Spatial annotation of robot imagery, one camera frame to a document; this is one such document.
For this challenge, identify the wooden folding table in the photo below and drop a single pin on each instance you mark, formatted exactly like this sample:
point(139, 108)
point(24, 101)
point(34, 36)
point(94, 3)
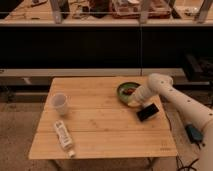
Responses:
point(100, 125)

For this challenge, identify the long workbench shelf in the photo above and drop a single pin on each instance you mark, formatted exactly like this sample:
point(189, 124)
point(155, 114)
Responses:
point(40, 42)

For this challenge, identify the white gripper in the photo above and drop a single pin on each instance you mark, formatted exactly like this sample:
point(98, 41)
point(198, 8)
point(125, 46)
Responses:
point(141, 96)

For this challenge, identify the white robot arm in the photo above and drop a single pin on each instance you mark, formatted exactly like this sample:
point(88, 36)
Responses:
point(198, 114)

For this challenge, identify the dark box right background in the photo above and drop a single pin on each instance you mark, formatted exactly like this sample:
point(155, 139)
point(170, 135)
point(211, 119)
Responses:
point(198, 68)

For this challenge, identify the translucent plastic cup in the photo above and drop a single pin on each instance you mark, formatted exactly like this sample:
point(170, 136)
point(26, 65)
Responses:
point(59, 103)

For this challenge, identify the black rectangular box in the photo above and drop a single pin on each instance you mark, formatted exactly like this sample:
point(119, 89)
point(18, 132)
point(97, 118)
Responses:
point(147, 112)

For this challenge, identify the green ceramic bowl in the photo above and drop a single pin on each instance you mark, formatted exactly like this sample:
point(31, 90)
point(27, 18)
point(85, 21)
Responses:
point(123, 97)

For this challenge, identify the brown food in bowl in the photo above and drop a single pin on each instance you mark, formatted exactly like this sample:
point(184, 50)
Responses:
point(128, 91)

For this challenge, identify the red tray on shelf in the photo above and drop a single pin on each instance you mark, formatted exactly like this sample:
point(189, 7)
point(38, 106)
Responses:
point(132, 9)

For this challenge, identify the white plastic bottle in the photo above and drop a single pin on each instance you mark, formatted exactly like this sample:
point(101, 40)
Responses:
point(64, 138)

